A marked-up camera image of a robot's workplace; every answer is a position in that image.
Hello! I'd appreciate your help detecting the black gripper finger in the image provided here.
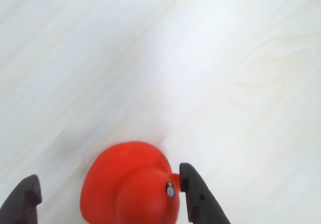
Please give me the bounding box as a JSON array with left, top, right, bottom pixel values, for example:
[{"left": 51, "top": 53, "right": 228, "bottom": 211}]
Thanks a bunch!
[
  {"left": 179, "top": 162, "right": 231, "bottom": 224},
  {"left": 0, "top": 174, "right": 43, "bottom": 224}
]

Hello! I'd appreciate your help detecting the red rubber duck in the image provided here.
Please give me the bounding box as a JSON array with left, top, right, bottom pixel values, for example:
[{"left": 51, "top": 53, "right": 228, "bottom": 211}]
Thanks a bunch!
[{"left": 79, "top": 141, "right": 182, "bottom": 224}]

